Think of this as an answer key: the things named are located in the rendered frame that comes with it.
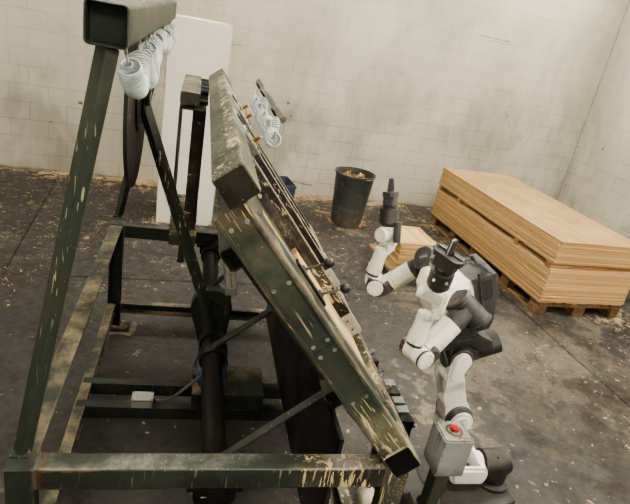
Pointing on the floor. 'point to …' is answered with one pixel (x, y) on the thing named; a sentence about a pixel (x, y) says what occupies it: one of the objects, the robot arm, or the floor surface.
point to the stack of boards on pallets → (536, 243)
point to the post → (433, 489)
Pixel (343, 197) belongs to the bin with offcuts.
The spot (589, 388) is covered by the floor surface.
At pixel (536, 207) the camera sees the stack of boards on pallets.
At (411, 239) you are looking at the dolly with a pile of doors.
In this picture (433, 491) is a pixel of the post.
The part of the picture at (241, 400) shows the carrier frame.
